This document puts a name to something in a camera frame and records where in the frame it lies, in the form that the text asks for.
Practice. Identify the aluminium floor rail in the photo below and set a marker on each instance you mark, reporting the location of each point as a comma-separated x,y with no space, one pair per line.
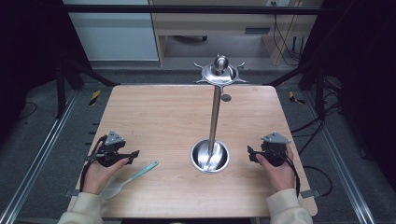
37,155
339,161

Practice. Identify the black stand legs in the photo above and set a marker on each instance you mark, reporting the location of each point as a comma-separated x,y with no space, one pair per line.
67,77
313,77

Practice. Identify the light wooden desk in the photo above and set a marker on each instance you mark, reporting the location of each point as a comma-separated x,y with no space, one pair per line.
218,25

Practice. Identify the steel utensil hanging rack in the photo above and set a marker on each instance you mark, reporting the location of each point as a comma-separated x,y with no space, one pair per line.
214,124

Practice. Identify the person's left hand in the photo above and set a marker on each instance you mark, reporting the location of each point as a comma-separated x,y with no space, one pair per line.
99,175

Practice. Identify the dark round table sticker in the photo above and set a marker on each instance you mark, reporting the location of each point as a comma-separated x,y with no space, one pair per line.
226,97

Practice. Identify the black horizontal frame bar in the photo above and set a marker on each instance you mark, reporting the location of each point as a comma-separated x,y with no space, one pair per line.
186,9

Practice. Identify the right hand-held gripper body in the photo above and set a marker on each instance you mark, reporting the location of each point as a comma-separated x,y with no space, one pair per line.
274,148

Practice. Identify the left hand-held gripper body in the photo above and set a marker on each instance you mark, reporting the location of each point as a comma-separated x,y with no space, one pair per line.
109,148

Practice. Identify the white cabinet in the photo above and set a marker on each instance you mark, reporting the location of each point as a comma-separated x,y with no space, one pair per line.
115,34

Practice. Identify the grey metal table bracket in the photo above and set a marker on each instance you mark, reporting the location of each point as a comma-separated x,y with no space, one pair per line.
310,193
71,193

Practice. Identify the yellow black tape piece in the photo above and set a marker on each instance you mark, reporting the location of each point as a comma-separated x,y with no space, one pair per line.
95,97
294,98

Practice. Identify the black curtain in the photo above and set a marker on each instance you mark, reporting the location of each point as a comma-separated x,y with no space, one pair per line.
28,56
364,77

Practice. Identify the person's right hand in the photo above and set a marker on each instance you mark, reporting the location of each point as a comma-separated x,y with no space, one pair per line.
279,175

